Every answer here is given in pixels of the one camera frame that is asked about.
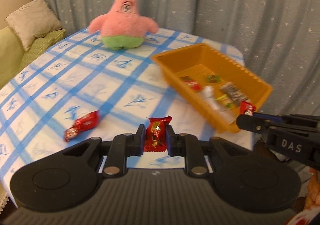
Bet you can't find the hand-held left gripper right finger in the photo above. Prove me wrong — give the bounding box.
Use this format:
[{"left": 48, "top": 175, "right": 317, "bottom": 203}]
[{"left": 165, "top": 125, "right": 253, "bottom": 178}]

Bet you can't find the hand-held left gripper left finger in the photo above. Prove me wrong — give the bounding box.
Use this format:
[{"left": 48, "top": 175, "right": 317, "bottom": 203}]
[{"left": 60, "top": 124, "right": 147, "bottom": 178}]

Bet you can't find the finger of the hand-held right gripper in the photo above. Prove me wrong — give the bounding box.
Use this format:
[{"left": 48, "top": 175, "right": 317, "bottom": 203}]
[
  {"left": 252, "top": 112, "right": 284, "bottom": 122},
  {"left": 236, "top": 114, "right": 272, "bottom": 133}
]

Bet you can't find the red gold-print candy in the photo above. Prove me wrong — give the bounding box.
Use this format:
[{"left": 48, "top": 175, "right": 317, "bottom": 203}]
[{"left": 144, "top": 116, "right": 173, "bottom": 153}]

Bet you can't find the red white-print candy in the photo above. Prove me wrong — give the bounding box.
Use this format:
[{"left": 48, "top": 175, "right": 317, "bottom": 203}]
[{"left": 239, "top": 100, "right": 257, "bottom": 116}]

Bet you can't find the yellow green candy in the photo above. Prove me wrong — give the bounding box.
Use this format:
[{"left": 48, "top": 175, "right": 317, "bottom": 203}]
[{"left": 215, "top": 94, "right": 237, "bottom": 110}]

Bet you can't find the silver green snack packet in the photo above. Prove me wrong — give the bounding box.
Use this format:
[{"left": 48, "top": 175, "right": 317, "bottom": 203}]
[{"left": 201, "top": 85, "right": 233, "bottom": 123}]

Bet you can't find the red crinkled snack wrapper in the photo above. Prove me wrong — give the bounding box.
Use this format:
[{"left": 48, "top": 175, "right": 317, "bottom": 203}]
[{"left": 180, "top": 76, "right": 202, "bottom": 91}]

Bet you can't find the orange plastic tray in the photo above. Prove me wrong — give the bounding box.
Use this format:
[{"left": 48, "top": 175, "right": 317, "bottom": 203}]
[{"left": 151, "top": 43, "right": 273, "bottom": 133}]

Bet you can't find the black white snack packet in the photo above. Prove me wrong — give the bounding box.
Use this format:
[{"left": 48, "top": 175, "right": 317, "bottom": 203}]
[{"left": 219, "top": 83, "right": 247, "bottom": 104}]

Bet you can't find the red rectangular snack packet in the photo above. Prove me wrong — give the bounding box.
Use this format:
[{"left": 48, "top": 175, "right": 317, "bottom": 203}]
[{"left": 64, "top": 110, "right": 100, "bottom": 142}]

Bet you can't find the blue checked tablecloth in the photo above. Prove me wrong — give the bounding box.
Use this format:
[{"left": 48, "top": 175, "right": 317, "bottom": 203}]
[{"left": 0, "top": 27, "right": 245, "bottom": 210}]

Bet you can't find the pink starfish plush toy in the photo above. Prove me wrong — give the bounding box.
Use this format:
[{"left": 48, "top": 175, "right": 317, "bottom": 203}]
[{"left": 87, "top": 0, "right": 159, "bottom": 51}]

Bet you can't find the grey star-print curtain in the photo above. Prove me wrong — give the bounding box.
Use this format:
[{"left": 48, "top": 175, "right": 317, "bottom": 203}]
[{"left": 30, "top": 0, "right": 320, "bottom": 118}]

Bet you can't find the green covered sofa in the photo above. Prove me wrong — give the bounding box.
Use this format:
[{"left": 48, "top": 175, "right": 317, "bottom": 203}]
[{"left": 0, "top": 26, "right": 67, "bottom": 89}]

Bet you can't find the beige pillow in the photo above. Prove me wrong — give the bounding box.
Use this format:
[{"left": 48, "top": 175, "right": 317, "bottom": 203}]
[{"left": 5, "top": 0, "right": 62, "bottom": 51}]

